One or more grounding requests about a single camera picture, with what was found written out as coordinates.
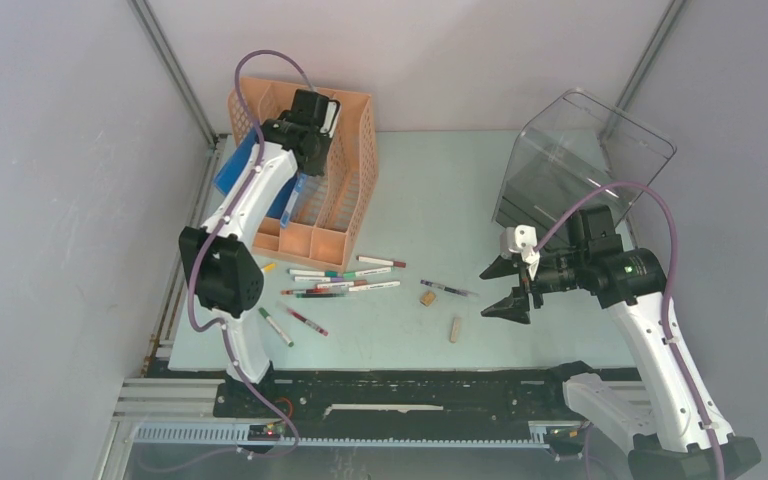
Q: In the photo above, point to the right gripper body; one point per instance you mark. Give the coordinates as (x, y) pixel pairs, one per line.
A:
(554, 274)

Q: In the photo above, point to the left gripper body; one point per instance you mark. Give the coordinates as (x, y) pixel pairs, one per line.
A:
(315, 165)

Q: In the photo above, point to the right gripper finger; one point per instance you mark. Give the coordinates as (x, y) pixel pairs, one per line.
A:
(499, 267)
(515, 307)

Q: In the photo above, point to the blue folder front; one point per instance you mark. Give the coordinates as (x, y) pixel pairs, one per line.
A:
(232, 168)

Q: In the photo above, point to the blue folder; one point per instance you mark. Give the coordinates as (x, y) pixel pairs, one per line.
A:
(279, 204)
(292, 200)
(232, 168)

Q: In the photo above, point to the small cork block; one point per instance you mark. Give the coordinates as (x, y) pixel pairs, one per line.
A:
(427, 298)

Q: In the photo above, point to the clear plastic drawer cabinet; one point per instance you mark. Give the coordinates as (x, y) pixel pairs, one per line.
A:
(576, 144)

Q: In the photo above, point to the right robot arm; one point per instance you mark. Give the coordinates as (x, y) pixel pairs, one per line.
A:
(683, 435)

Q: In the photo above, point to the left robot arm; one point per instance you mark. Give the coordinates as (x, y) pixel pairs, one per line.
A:
(224, 282)

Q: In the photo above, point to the tan eraser stick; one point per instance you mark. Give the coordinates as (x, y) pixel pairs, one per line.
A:
(454, 330)

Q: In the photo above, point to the orange plastic file organizer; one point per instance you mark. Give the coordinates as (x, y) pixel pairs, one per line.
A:
(330, 211)

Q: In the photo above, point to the clear purple pen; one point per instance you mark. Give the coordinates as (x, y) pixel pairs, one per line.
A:
(448, 289)

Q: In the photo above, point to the brown cap marker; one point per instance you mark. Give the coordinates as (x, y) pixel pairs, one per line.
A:
(381, 261)

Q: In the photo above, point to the green cap marker upper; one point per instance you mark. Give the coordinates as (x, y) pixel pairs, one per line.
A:
(367, 272)

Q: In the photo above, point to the green cap marker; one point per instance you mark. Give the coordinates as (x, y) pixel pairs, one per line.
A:
(285, 337)
(367, 272)

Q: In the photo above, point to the purple cap marker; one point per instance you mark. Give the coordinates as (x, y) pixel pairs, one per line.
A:
(316, 279)

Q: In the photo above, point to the red marker in cluster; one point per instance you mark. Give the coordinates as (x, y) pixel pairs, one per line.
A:
(327, 288)

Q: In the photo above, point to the white marker right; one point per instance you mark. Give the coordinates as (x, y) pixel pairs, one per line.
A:
(375, 286)

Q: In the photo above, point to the dark green pen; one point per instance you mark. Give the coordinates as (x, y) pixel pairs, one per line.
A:
(319, 295)

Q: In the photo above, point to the red pen lower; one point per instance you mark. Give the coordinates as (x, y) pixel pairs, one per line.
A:
(306, 321)

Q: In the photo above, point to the green cap marker lower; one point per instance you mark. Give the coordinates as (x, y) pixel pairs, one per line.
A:
(285, 337)

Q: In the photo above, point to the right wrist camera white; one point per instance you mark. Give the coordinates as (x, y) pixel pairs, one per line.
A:
(519, 247)

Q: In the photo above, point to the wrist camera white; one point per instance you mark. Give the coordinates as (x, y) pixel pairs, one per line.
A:
(313, 110)
(519, 247)

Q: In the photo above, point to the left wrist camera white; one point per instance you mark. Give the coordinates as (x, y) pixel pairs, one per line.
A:
(313, 110)

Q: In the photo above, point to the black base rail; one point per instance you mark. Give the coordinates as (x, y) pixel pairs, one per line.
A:
(392, 405)

